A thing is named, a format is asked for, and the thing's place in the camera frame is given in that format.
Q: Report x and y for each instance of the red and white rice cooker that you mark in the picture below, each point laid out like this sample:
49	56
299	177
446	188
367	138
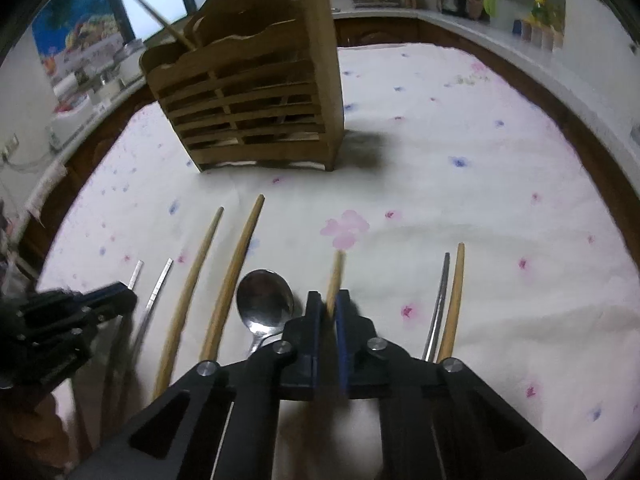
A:
72	125

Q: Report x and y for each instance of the white kitchen countertop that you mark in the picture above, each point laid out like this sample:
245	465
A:
550	70

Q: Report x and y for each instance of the floral white tablecloth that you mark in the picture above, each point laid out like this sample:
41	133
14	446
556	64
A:
450	210

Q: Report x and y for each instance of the person's left forearm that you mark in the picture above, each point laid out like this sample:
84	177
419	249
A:
30	440

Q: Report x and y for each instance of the wooden utensil holder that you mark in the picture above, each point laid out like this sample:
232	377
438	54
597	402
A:
250	110

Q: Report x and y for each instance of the yellow-capped oil bottle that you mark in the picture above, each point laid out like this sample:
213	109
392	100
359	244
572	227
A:
542	10

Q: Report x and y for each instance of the fruit wall poster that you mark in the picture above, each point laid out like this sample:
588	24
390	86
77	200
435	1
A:
75	25

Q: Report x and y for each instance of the seasoning jar rack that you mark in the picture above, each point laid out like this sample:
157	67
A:
537	35

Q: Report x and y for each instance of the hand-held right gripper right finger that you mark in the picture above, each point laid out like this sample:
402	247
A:
343	345

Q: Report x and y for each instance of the wall socket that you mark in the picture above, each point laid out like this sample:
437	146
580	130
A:
9	147

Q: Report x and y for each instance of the metal spoon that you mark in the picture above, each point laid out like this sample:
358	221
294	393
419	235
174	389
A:
265	300

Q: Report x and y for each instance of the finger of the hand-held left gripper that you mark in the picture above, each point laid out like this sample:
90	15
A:
112	297

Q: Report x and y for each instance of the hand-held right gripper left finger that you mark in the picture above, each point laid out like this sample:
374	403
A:
315	345

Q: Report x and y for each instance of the green plastic utensil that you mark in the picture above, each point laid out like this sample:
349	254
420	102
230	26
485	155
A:
490	6

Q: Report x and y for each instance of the small white cooker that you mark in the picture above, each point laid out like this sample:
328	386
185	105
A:
110	87

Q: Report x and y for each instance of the wooden chopstick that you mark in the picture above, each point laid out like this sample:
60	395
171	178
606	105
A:
335	280
454	300
192	280
235	270

